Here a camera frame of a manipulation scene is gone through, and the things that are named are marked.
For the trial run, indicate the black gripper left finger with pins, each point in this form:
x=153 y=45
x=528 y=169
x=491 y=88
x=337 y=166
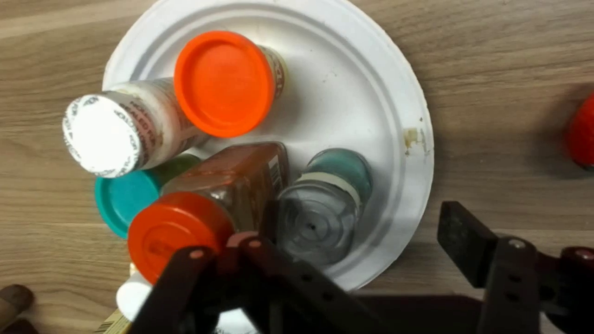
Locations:
x=247 y=298

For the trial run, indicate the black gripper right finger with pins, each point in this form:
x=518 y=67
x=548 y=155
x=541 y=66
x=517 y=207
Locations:
x=520 y=285

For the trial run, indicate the white-capped blue-label bottle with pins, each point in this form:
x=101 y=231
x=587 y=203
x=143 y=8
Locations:
x=234 y=323

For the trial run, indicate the orange-capped brown spice bottle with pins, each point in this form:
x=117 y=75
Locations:
x=179 y=229

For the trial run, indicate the green-label tin can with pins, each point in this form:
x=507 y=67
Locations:
x=322 y=220

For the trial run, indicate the white-capped green-label bottle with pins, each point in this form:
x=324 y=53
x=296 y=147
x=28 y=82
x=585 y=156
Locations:
x=132 y=298

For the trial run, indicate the teal-lidded yellow dough tub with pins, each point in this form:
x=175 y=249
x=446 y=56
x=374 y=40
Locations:
x=123 y=201

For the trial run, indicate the orange ball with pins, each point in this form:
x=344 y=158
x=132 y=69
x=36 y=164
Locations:
x=583 y=131

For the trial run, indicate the orange-lidded yellow dough tub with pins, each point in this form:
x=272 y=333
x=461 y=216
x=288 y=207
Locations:
x=223 y=84

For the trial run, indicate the white pill bottle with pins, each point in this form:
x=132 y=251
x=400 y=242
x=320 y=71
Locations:
x=104 y=132

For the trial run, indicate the open yellow cardboard box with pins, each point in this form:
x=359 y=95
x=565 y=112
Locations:
x=116 y=325

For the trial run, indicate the white paper plate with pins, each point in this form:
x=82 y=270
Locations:
x=359 y=93

